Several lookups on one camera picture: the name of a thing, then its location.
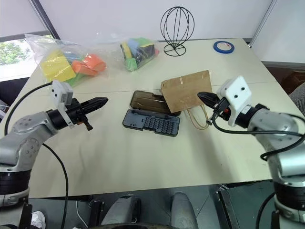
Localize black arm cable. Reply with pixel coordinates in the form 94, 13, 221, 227
4, 81, 53, 139
42, 143, 69, 229
255, 191, 277, 229
206, 104, 305, 162

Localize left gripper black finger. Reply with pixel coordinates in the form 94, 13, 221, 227
81, 97, 109, 109
82, 104, 106, 115

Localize yellow foam sheet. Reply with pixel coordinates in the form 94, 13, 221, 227
40, 50, 77, 82

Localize brown paper bag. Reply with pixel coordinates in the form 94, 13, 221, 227
161, 69, 214, 130

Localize yellow foam block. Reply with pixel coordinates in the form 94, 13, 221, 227
120, 42, 133, 59

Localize blue tape roll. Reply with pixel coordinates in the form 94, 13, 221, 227
213, 40, 236, 55

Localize dark screwdriver bit case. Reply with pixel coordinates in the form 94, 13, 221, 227
122, 90, 182, 138

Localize brown cardboard box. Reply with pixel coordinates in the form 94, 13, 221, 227
280, 70, 305, 95

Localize metal table leg frame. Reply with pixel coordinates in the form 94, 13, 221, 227
215, 184, 240, 229

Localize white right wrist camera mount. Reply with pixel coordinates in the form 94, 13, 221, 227
216, 75, 253, 127

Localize black foam block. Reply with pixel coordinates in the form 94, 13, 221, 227
137, 44, 156, 63

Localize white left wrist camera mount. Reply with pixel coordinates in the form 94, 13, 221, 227
51, 80, 74, 130

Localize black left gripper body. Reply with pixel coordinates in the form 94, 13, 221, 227
66, 97, 93, 131

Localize small clear plastic bag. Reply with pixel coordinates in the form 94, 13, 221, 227
111, 35, 161, 73

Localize black wire hat stand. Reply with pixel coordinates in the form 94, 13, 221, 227
160, 6, 195, 57

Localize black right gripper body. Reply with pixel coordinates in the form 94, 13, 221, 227
213, 97, 233, 121

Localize green foam block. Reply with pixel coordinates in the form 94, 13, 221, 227
125, 58, 138, 72

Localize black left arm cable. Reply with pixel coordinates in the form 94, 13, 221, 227
4, 81, 53, 139
42, 143, 69, 229

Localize large clear plastic bag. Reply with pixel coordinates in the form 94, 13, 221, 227
24, 33, 111, 88

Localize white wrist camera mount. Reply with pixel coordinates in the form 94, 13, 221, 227
216, 75, 253, 127
51, 80, 74, 130

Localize grey fabric seat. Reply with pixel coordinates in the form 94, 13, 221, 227
288, 83, 305, 113

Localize orange foam piece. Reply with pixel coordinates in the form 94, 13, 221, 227
71, 54, 107, 77

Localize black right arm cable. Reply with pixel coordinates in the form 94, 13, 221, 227
255, 191, 277, 229
206, 104, 305, 162

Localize grey rounded shape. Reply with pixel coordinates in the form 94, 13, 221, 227
101, 193, 142, 227

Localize white shoe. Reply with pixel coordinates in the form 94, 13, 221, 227
30, 211, 47, 229

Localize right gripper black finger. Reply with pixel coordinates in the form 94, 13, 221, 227
197, 91, 218, 103
198, 95, 216, 111

